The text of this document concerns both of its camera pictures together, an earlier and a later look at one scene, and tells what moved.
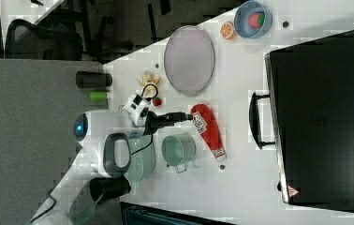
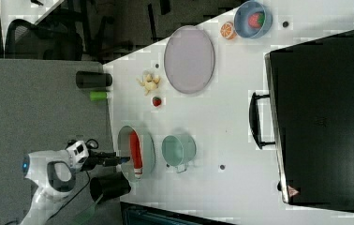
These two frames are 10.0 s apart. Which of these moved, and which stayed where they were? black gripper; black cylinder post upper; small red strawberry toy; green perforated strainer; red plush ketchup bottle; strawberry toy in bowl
Moved: red plush ketchup bottle; black gripper
Stayed: black cylinder post upper; green perforated strainer; small red strawberry toy; strawberry toy in bowl
